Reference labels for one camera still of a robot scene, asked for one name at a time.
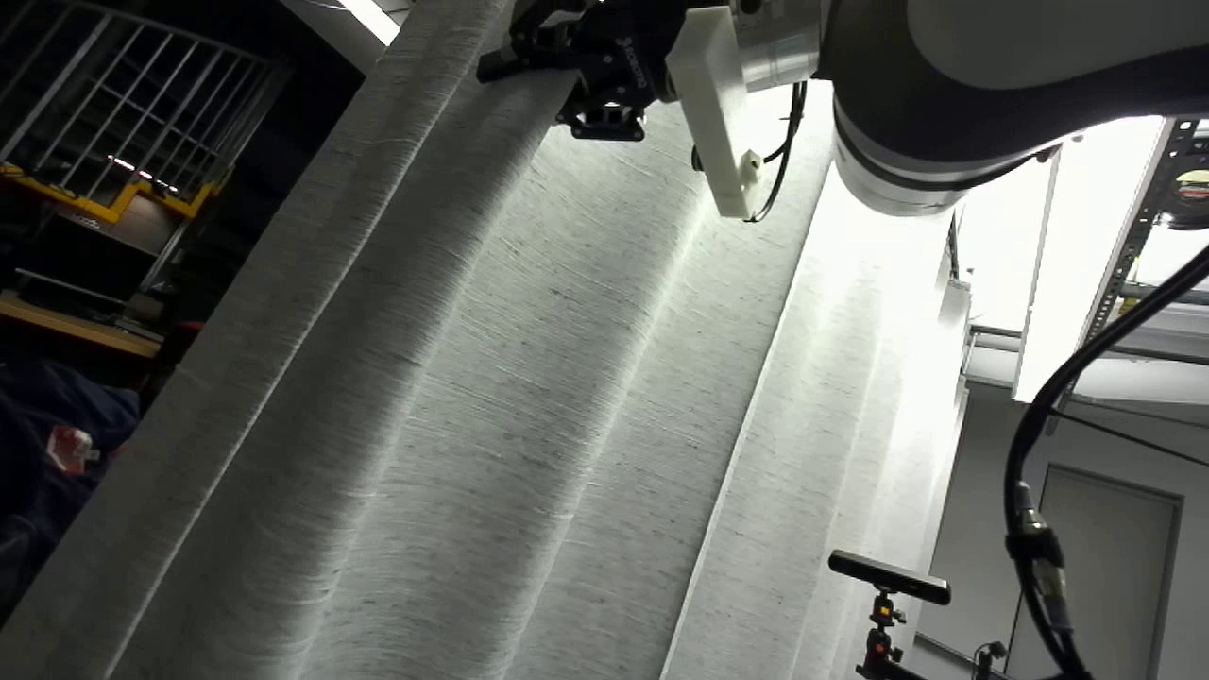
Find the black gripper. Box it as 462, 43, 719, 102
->
477, 0, 695, 140

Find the grey fabric curtain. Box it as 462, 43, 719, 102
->
0, 0, 964, 680

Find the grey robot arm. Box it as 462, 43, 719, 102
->
477, 0, 1209, 220

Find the dark blue jacket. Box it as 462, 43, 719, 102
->
0, 358, 144, 625

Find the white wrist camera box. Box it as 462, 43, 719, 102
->
663, 5, 761, 220

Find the white metal wire rack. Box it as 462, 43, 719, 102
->
0, 0, 282, 224

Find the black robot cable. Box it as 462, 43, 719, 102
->
1001, 241, 1209, 680

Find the black camera on tripod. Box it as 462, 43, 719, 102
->
827, 549, 952, 680

